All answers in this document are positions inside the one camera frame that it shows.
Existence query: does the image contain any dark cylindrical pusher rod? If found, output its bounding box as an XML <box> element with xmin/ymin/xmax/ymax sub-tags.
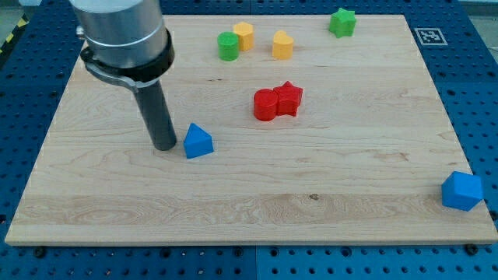
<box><xmin>134</xmin><ymin>80</ymin><xmax>177</xmax><ymax>151</ymax></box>

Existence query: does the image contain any black clamp ring mount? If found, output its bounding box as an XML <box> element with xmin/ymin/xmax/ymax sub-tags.
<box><xmin>80</xmin><ymin>28</ymin><xmax>175</xmax><ymax>92</ymax></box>

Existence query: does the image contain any blue triangle block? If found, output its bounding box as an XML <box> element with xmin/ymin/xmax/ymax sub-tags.
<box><xmin>184</xmin><ymin>123</ymin><xmax>214</xmax><ymax>159</ymax></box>

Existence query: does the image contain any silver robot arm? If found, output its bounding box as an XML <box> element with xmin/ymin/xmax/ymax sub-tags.
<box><xmin>69</xmin><ymin>0</ymin><xmax>177</xmax><ymax>151</ymax></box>

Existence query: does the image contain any green cylinder block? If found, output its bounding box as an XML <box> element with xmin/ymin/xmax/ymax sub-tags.
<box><xmin>217</xmin><ymin>32</ymin><xmax>239</xmax><ymax>61</ymax></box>

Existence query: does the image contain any red cylinder block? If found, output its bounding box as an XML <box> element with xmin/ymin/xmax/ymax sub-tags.
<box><xmin>254</xmin><ymin>89</ymin><xmax>278</xmax><ymax>121</ymax></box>

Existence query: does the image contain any yellow hexagon block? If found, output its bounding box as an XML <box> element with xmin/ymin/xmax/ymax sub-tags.
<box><xmin>233</xmin><ymin>22</ymin><xmax>254</xmax><ymax>51</ymax></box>

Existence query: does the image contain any red star block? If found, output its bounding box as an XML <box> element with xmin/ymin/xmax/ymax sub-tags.
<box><xmin>273</xmin><ymin>81</ymin><xmax>303</xmax><ymax>117</ymax></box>

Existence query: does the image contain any yellow heart block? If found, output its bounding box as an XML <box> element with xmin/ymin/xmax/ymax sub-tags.
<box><xmin>272</xmin><ymin>30</ymin><xmax>294</xmax><ymax>60</ymax></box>

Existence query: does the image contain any wooden board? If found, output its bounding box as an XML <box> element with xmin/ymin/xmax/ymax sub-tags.
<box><xmin>5</xmin><ymin>15</ymin><xmax>497</xmax><ymax>247</ymax></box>

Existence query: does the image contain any green star block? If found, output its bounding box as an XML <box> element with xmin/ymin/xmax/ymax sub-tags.
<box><xmin>328</xmin><ymin>8</ymin><xmax>356</xmax><ymax>38</ymax></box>

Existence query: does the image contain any fiducial marker tag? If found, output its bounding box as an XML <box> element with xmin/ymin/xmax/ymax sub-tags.
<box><xmin>415</xmin><ymin>27</ymin><xmax>447</xmax><ymax>46</ymax></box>

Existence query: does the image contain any blue perforated table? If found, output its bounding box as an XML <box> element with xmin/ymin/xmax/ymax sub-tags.
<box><xmin>1</xmin><ymin>1</ymin><xmax>497</xmax><ymax>279</ymax></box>

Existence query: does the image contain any blue cube block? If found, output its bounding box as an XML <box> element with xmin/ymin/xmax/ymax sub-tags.
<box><xmin>441</xmin><ymin>171</ymin><xmax>484</xmax><ymax>212</ymax></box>

